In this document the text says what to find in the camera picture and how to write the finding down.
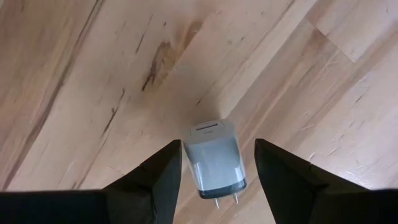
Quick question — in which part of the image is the white USB wall charger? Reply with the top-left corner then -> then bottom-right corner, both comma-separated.
182,119 -> 248,210

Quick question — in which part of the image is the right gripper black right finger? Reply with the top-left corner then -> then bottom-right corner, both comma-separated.
254,139 -> 371,224

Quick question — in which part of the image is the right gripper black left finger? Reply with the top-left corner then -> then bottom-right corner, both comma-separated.
104,139 -> 183,224

